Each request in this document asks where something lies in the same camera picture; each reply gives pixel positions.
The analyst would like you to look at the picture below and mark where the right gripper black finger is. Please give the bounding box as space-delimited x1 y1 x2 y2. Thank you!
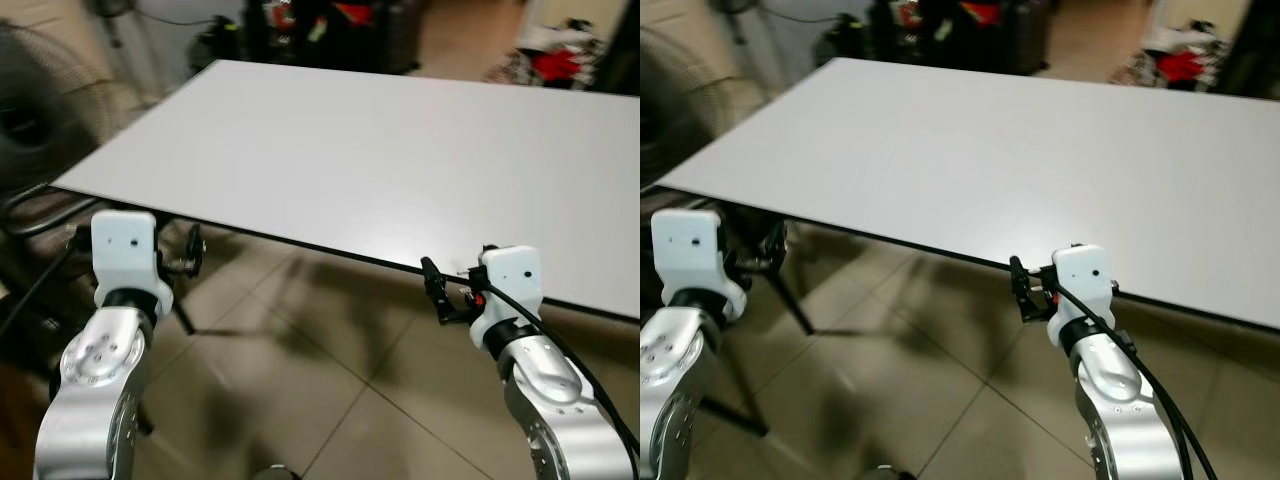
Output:
420 256 449 325
1008 255 1037 323

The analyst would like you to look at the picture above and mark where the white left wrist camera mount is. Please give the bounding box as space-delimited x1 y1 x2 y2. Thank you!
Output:
90 209 176 319
650 207 749 323

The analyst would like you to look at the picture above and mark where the black floor fan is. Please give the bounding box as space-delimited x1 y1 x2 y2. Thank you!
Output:
0 20 129 201
640 25 731 191

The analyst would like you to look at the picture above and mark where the black round stool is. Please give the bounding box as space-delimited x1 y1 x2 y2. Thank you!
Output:
188 15 246 76
815 15 871 71

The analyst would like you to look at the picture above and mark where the large black suitcase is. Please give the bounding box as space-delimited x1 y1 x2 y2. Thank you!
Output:
870 0 1011 71
240 0 381 71

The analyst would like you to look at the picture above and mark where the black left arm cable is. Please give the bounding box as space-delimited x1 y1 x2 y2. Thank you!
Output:
0 225 93 341

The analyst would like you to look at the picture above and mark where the white chair frame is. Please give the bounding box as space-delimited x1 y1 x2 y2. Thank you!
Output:
515 0 601 61
1140 0 1226 56

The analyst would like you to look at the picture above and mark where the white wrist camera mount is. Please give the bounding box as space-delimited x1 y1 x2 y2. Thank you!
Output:
466 245 546 349
650 207 749 323
1045 243 1116 349
90 209 176 319

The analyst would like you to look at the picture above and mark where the patterned bag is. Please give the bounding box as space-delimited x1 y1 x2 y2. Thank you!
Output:
485 55 536 89
1110 55 1161 89

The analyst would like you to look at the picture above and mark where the black table leg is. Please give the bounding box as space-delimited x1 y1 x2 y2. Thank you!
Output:
768 270 816 337
698 330 771 438
165 285 198 337

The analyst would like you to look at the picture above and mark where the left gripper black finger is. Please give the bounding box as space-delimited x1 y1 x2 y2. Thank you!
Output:
183 222 207 281
760 220 791 279

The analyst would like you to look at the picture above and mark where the ribbed black suitcase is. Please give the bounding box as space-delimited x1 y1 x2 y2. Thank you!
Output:
375 0 423 76
1005 0 1051 76

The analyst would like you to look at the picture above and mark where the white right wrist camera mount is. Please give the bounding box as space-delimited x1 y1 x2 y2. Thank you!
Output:
466 245 546 349
1045 243 1116 349

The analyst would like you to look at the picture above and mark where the red cloth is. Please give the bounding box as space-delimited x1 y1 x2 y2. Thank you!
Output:
528 48 589 86
1155 50 1211 86

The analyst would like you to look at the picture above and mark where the black cabinet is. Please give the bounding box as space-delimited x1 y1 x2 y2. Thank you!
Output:
588 0 641 96
1215 0 1280 101

